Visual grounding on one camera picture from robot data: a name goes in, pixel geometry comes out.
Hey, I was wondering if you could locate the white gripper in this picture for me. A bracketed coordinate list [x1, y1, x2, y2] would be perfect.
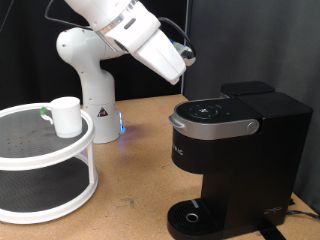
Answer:
[132, 29, 188, 86]

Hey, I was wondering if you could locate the Keurig lid with silver handle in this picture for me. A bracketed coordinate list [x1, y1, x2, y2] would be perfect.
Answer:
[168, 97, 263, 142]

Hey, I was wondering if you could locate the white mug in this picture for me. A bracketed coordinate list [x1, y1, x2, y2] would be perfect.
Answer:
[39, 96, 84, 139]

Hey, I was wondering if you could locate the black Keurig coffee machine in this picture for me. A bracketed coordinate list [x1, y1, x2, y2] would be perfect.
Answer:
[166, 80, 314, 240]

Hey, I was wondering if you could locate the black backdrop curtain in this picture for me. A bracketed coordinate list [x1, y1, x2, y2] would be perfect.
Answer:
[0, 0, 188, 111]

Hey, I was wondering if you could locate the grey partition panel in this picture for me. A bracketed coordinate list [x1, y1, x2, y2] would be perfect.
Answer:
[181, 0, 320, 214]

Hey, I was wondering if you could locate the white two-tier turntable shelf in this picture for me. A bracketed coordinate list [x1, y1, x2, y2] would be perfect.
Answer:
[0, 102, 99, 225]

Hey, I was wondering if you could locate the black drip tray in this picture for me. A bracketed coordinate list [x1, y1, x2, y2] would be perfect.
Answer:
[166, 198, 222, 240]

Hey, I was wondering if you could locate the black tape strip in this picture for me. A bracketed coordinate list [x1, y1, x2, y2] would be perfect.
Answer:
[256, 226, 288, 240]

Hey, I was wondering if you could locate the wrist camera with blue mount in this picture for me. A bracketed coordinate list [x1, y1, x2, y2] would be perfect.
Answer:
[168, 38, 197, 68]

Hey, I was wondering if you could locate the black camera cable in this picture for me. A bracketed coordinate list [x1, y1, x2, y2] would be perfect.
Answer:
[0, 0, 198, 59]

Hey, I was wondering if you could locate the braided machine power cable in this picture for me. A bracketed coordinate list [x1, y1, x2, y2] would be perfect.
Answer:
[287, 209, 320, 221]

